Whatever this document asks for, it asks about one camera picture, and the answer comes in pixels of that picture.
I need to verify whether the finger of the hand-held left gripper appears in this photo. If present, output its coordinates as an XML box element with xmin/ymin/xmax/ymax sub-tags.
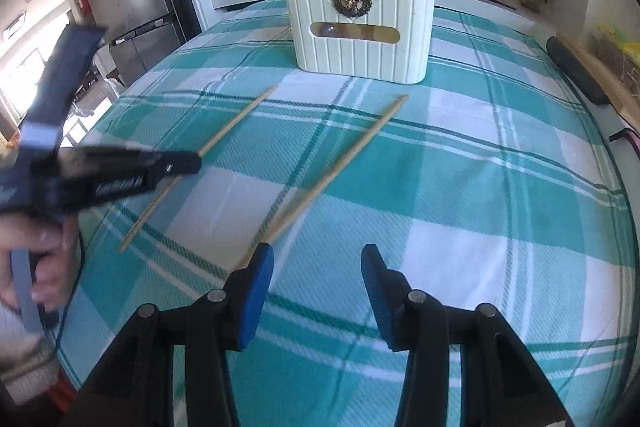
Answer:
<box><xmin>85</xmin><ymin>146</ymin><xmax>202</xmax><ymax>180</ymax></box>

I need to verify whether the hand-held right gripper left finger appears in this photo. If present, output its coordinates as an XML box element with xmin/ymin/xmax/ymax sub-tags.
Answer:
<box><xmin>60</xmin><ymin>243</ymin><xmax>276</xmax><ymax>427</ymax></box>

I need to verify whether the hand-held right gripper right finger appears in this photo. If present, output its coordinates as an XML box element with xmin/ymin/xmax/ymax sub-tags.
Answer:
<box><xmin>361</xmin><ymin>244</ymin><xmax>573</xmax><ymax>427</ymax></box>

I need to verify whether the cream utensil holder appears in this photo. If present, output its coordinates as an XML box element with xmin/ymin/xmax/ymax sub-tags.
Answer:
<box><xmin>281</xmin><ymin>0</ymin><xmax>437</xmax><ymax>86</ymax></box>

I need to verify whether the person's left forearm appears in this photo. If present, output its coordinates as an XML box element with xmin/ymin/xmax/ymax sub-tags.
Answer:
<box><xmin>0</xmin><ymin>307</ymin><xmax>66</xmax><ymax>403</ymax></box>

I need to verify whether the person's left hand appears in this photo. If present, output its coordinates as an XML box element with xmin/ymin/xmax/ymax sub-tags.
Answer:
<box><xmin>0</xmin><ymin>212</ymin><xmax>81</xmax><ymax>313</ymax></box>

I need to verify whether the black padded bar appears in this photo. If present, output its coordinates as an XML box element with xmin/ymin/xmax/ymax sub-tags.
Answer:
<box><xmin>546</xmin><ymin>36</ymin><xmax>610</xmax><ymax>106</ymax></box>

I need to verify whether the wooden cutting board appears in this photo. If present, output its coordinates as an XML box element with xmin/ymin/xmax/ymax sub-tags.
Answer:
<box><xmin>565</xmin><ymin>42</ymin><xmax>640</xmax><ymax>128</ymax></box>

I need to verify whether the yellow plastic bag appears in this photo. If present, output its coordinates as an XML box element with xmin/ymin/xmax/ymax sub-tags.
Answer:
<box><xmin>597</xmin><ymin>24</ymin><xmax>636</xmax><ymax>52</ymax></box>

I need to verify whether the black cable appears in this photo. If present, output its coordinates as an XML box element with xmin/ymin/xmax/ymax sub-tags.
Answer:
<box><xmin>50</xmin><ymin>217</ymin><xmax>87</xmax><ymax>358</ymax></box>

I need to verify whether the red cable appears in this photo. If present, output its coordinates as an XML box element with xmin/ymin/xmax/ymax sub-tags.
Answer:
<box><xmin>609</xmin><ymin>127</ymin><xmax>640</xmax><ymax>155</ymax></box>

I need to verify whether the wire basket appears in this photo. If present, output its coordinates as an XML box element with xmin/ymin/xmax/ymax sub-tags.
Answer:
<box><xmin>587</xmin><ymin>32</ymin><xmax>640</xmax><ymax>94</ymax></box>

